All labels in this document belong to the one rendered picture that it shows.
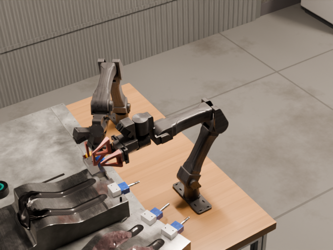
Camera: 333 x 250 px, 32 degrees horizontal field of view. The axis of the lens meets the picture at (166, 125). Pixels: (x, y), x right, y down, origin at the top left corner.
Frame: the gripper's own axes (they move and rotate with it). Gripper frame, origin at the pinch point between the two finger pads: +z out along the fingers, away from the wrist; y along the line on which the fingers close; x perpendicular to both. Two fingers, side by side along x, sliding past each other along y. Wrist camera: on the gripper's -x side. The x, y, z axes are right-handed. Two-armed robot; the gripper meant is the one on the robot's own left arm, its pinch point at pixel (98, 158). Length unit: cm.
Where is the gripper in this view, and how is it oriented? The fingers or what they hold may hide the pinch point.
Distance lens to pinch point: 202.6
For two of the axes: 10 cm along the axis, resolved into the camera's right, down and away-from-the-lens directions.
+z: -8.5, 3.7, -3.9
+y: 5.3, 5.1, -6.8
